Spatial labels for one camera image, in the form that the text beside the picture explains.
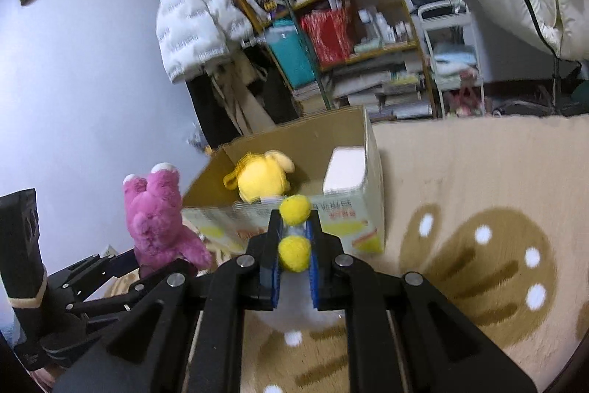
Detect pink tissue roll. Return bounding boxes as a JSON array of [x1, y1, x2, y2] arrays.
[[323, 147, 367, 197]]

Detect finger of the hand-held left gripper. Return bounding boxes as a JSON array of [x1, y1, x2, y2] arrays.
[[67, 259, 200, 331], [46, 249, 144, 299]]

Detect black hanging garment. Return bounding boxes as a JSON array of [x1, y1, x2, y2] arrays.
[[248, 48, 301, 123]]

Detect office chair base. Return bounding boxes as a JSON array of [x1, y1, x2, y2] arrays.
[[492, 57, 589, 117]]

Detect pile of books and papers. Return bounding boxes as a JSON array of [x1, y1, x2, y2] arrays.
[[329, 52, 433, 122]]

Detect black device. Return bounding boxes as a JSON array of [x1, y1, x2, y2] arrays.
[[409, 0, 454, 14]]

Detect white cart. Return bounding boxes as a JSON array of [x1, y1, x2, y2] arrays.
[[416, 0, 486, 118]]

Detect row of white bottles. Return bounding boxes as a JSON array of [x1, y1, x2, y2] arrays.
[[354, 6, 412, 53]]

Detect plastic bag with items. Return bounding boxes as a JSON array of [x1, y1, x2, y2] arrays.
[[186, 130, 213, 155]]

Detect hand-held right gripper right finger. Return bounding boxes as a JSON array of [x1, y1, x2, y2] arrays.
[[306, 211, 539, 393]]

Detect red bag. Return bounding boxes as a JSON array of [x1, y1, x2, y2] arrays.
[[300, 4, 355, 67]]

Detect white puffer jacket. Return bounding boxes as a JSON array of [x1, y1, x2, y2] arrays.
[[155, 0, 254, 85]]

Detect teal bag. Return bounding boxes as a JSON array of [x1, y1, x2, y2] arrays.
[[264, 20, 318, 90]]

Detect beige hanging bag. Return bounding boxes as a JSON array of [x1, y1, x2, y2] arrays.
[[209, 52, 277, 136]]

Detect dark hanging coat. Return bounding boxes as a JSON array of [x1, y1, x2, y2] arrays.
[[184, 73, 231, 150]]

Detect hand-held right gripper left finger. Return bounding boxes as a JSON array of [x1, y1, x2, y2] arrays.
[[53, 209, 283, 393]]

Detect pink plush bear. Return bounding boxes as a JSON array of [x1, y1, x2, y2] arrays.
[[122, 163, 213, 271]]

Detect pink plush toys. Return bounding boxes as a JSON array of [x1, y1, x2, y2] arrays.
[[444, 87, 484, 117]]

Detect yellow plush toy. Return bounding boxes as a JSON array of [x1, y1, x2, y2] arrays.
[[223, 150, 296, 204]]

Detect white plush duck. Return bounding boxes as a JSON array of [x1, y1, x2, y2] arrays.
[[255, 194, 343, 331]]

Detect stack of books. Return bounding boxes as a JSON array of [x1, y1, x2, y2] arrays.
[[292, 75, 327, 115]]

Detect beige printed blanket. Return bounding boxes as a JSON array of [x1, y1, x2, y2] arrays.
[[106, 114, 589, 393]]

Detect cardboard box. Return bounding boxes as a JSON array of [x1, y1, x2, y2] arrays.
[[181, 105, 386, 258]]

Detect folded light cloths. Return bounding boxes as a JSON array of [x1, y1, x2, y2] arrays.
[[433, 43, 479, 77]]

